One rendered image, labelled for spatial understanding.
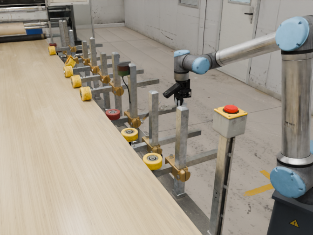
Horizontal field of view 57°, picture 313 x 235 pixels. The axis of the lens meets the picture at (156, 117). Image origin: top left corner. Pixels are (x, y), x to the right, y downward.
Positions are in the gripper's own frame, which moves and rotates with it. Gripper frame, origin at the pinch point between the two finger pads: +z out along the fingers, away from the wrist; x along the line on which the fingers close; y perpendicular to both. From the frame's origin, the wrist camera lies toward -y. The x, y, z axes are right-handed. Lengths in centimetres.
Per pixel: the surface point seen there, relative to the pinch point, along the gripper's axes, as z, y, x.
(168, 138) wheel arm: 0.4, -21.0, -26.6
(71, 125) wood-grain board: -9, -65, -6
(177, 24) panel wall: 28, 258, 445
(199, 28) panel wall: 24, 253, 349
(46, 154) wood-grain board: -9, -80, -27
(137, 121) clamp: -3.8, -31.0, -8.7
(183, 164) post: -5, -30, -56
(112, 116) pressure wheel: -8.0, -43.0, -4.3
